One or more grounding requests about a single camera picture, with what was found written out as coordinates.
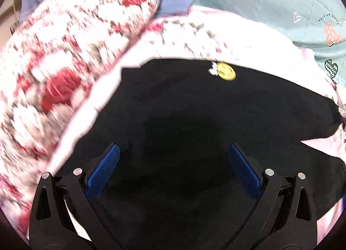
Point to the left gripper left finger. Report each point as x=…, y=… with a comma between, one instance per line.
x=62, y=216

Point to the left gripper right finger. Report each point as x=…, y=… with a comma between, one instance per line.
x=284, y=214

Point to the black pants with smiley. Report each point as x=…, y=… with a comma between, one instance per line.
x=173, y=121

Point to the red floral pillow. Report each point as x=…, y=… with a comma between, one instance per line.
x=48, y=68

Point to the pink floral bed sheet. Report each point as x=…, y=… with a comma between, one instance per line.
x=227, y=41

